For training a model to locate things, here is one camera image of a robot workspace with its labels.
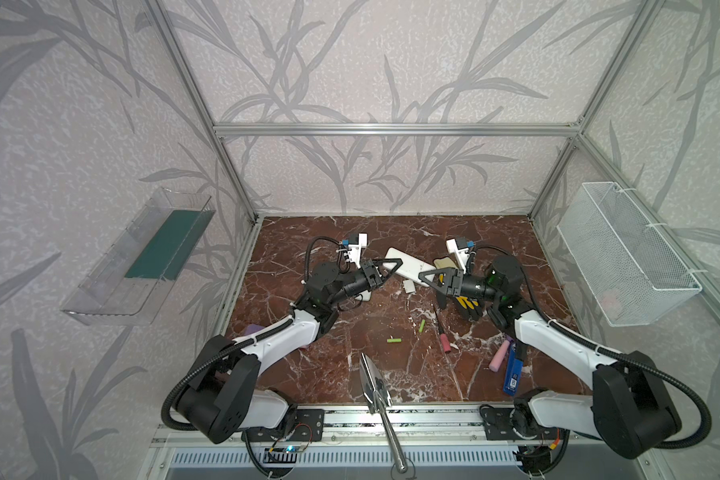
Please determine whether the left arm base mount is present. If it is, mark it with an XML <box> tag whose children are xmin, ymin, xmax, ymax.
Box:
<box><xmin>247</xmin><ymin>408</ymin><xmax>326</xmax><ymax>443</ymax></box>

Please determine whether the purple toy shovel pink handle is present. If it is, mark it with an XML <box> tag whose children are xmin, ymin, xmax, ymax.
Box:
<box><xmin>242</xmin><ymin>324</ymin><xmax>264</xmax><ymax>336</ymax></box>

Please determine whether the metal trowel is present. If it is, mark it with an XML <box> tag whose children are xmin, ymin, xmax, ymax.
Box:
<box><xmin>360</xmin><ymin>353</ymin><xmax>409</xmax><ymax>474</ymax></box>

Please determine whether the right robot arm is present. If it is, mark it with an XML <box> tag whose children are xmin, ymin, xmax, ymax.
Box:
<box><xmin>418</xmin><ymin>255</ymin><xmax>713</xmax><ymax>459</ymax></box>

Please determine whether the clear plastic wall shelf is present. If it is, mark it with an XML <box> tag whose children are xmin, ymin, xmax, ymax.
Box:
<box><xmin>61</xmin><ymin>187</ymin><xmax>216</xmax><ymax>326</ymax></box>

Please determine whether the white wire wall basket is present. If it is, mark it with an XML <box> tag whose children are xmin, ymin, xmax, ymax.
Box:
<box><xmin>557</xmin><ymin>182</ymin><xmax>702</xmax><ymax>327</ymax></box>

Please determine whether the yellow black work glove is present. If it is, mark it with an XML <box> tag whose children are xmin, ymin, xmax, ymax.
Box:
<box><xmin>434</xmin><ymin>257</ymin><xmax>484</xmax><ymax>322</ymax></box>

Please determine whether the white green-screen remote control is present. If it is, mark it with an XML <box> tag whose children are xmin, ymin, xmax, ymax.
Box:
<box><xmin>385</xmin><ymin>248</ymin><xmax>435</xmax><ymax>286</ymax></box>

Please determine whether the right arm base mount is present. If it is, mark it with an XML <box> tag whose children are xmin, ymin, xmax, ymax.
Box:
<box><xmin>478</xmin><ymin>404</ymin><xmax>562</xmax><ymax>444</ymax></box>

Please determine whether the white battery cover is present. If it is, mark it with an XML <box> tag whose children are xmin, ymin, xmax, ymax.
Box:
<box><xmin>403</xmin><ymin>279</ymin><xmax>416</xmax><ymax>294</ymax></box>

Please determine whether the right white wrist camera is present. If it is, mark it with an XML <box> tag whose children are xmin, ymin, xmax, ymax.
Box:
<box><xmin>446</xmin><ymin>237</ymin><xmax>475</xmax><ymax>272</ymax></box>

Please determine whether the pink handled screwdriver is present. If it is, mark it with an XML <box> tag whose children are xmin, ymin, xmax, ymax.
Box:
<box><xmin>433</xmin><ymin>304</ymin><xmax>451</xmax><ymax>353</ymax></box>

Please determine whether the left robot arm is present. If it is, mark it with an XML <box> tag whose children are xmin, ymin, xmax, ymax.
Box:
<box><xmin>160</xmin><ymin>258</ymin><xmax>403</xmax><ymax>444</ymax></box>

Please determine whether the blue lighter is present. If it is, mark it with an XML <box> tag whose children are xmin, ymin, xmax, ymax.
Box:
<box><xmin>503</xmin><ymin>342</ymin><xmax>527</xmax><ymax>396</ymax></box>

